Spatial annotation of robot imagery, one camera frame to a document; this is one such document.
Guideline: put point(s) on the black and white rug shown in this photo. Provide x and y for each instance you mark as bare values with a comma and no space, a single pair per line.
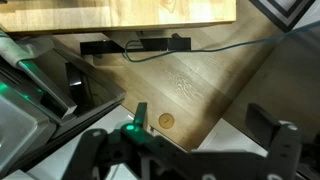
283,11

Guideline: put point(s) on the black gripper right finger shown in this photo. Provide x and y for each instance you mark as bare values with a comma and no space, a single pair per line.
263,124

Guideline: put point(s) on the stainless steel gas stove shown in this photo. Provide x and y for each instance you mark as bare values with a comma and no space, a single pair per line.
30,100

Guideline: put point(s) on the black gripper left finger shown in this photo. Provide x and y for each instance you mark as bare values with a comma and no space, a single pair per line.
141,115

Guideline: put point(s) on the round wooden floor plug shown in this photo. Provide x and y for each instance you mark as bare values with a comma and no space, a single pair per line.
166,120

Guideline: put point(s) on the light wooden table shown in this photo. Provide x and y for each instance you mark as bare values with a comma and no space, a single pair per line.
116,11

